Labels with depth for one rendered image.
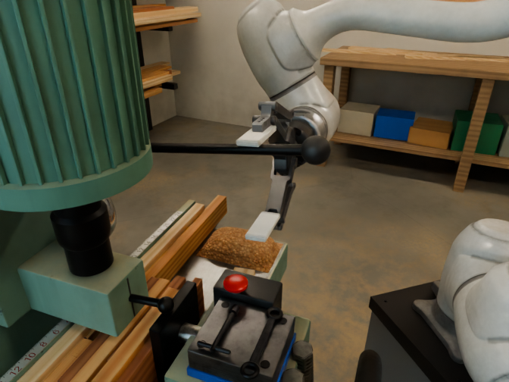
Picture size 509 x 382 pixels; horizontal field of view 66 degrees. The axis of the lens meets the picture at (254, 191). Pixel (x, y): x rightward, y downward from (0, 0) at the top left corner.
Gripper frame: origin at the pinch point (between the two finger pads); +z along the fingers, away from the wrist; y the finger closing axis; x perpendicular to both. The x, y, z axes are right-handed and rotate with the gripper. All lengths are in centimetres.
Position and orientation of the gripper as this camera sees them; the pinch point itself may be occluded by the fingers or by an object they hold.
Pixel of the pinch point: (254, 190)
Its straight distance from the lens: 52.1
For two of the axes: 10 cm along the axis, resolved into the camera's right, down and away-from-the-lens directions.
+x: 9.3, 1.0, -3.5
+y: -0.7, -8.9, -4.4
